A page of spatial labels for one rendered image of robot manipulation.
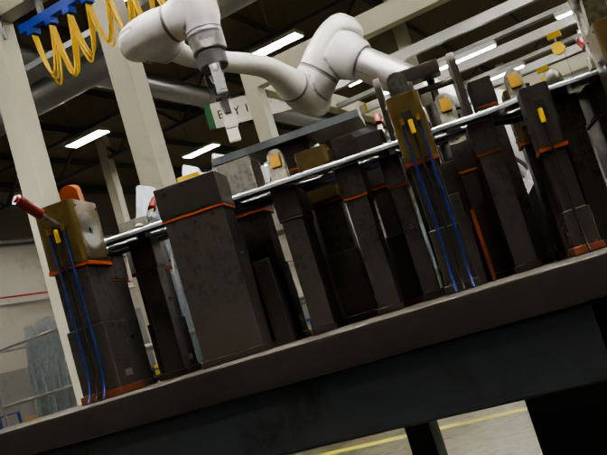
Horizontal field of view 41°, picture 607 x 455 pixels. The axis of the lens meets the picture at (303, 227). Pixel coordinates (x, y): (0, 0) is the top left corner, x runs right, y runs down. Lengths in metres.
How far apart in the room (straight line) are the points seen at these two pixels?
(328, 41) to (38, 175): 3.37
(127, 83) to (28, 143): 4.38
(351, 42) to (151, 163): 7.24
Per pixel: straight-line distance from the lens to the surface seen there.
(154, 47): 2.15
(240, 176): 1.78
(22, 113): 5.71
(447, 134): 1.66
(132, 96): 9.84
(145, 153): 9.65
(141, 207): 6.72
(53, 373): 12.65
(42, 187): 5.56
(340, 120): 1.91
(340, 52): 2.48
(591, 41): 1.46
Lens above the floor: 0.71
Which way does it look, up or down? 7 degrees up
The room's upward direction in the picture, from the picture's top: 17 degrees counter-clockwise
